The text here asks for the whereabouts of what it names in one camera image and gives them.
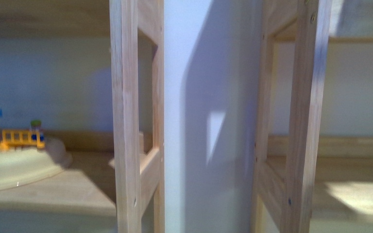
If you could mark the left wooden shelf unit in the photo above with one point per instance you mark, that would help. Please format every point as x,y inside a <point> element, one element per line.
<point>92,72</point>

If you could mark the wooden shelf unit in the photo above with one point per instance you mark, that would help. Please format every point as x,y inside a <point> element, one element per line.
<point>314,126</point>
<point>92,72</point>

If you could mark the right wooden shelf unit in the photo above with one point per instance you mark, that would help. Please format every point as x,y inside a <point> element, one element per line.
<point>314,126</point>

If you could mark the toy figure green hat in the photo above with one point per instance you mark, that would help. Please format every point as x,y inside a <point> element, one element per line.
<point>37,128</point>

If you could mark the yellow toy fence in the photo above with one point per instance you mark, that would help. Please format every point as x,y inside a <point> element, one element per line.
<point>11,138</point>

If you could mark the cream toy brick base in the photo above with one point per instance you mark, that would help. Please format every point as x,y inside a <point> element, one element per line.
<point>21,166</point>

